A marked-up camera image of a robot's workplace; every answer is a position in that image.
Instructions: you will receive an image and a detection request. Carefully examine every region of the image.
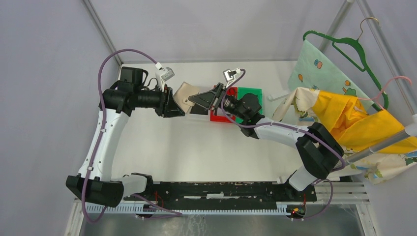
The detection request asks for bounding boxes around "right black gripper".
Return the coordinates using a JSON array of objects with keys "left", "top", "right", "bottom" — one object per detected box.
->
[{"left": 188, "top": 83, "right": 246, "bottom": 120}]

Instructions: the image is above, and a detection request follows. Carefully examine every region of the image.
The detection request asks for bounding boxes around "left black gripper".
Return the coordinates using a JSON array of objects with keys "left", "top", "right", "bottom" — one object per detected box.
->
[{"left": 135, "top": 83, "right": 185, "bottom": 118}]

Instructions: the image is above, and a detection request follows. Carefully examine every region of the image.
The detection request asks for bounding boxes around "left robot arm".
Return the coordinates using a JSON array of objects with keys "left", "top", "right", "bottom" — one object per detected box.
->
[{"left": 65, "top": 65, "right": 185, "bottom": 207}]

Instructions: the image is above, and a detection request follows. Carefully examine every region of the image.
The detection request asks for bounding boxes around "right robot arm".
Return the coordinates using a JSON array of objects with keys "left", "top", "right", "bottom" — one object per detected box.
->
[{"left": 188, "top": 83, "right": 343, "bottom": 201}]

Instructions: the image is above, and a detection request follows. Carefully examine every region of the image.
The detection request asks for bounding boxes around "black VIP cards stack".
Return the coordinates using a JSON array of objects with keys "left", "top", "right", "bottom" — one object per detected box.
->
[{"left": 190, "top": 105, "right": 209, "bottom": 116}]

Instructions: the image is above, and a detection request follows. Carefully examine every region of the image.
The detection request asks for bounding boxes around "white plastic bin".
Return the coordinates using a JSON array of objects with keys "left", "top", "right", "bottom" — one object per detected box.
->
[{"left": 185, "top": 111, "right": 210, "bottom": 121}]

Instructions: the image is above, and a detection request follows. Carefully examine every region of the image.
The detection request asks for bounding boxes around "red plastic bin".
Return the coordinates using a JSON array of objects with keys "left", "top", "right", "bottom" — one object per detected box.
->
[{"left": 209, "top": 87, "right": 238, "bottom": 123}]

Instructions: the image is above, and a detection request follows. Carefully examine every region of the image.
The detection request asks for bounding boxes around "green plastic bin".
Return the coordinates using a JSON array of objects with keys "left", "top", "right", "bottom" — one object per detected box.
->
[{"left": 234, "top": 88, "right": 265, "bottom": 127}]

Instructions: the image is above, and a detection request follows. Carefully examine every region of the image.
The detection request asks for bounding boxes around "cream cartoon print cloth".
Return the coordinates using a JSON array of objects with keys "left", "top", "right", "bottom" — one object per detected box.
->
[{"left": 272, "top": 88, "right": 417, "bottom": 184}]

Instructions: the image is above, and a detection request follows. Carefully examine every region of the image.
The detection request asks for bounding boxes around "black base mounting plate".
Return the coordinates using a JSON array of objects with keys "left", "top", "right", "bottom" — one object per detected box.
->
[{"left": 140, "top": 181, "right": 317, "bottom": 210}]

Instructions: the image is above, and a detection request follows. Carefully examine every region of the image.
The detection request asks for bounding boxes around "light green cartoon cloth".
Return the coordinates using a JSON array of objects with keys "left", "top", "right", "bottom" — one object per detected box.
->
[{"left": 288, "top": 40, "right": 381, "bottom": 110}]

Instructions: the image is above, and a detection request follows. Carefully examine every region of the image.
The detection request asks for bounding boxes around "green clothes hanger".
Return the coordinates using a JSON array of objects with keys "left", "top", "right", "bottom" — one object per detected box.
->
[{"left": 302, "top": 30, "right": 389, "bottom": 112}]

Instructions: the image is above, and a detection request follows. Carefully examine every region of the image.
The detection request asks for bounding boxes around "yellow cloth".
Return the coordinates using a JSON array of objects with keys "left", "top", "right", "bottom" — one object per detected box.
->
[{"left": 311, "top": 91, "right": 405, "bottom": 151}]

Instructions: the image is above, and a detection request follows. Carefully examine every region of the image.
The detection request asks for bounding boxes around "pink clothes hanger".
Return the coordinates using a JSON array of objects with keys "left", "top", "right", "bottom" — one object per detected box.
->
[{"left": 357, "top": 75, "right": 414, "bottom": 112}]

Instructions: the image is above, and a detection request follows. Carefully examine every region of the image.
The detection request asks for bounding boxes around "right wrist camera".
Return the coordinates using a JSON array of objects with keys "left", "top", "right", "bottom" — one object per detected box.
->
[{"left": 223, "top": 68, "right": 245, "bottom": 84}]

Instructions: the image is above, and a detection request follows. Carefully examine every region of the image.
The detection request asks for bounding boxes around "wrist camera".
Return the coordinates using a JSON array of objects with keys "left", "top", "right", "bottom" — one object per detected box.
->
[
  {"left": 223, "top": 68, "right": 245, "bottom": 84},
  {"left": 155, "top": 62, "right": 175, "bottom": 89}
]

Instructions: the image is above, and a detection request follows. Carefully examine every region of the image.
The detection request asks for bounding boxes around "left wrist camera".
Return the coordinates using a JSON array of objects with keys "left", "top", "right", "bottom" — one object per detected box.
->
[{"left": 155, "top": 62, "right": 175, "bottom": 89}]

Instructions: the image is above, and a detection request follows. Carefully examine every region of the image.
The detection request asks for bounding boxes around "white slotted cable duct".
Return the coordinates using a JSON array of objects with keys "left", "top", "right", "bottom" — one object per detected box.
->
[{"left": 85, "top": 203, "right": 291, "bottom": 216}]

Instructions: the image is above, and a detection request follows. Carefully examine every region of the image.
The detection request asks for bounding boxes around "aluminium rail frame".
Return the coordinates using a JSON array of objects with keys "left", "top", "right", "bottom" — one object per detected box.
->
[{"left": 73, "top": 181, "right": 370, "bottom": 205}]

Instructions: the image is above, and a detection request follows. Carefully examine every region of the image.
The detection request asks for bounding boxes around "metal clothes rail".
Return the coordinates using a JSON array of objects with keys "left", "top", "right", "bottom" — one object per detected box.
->
[{"left": 345, "top": 114, "right": 417, "bottom": 165}]

